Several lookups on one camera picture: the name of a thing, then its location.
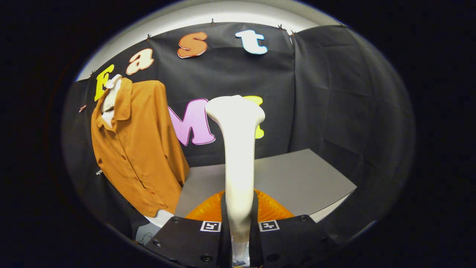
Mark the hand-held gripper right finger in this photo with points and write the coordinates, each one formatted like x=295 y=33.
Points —
x=254 y=242

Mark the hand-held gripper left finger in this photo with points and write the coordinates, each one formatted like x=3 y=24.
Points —
x=225 y=242

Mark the white garment steamer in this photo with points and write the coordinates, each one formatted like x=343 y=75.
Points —
x=238 y=156

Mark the orange button-up shirt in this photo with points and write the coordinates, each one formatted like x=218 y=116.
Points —
x=137 y=149

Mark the grey drawer cabinet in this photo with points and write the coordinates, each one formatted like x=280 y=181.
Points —
x=297 y=178

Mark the black backdrop cloth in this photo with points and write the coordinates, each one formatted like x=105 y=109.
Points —
x=334 y=93

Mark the white mannequin torso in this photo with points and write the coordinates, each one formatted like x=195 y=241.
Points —
x=115 y=93

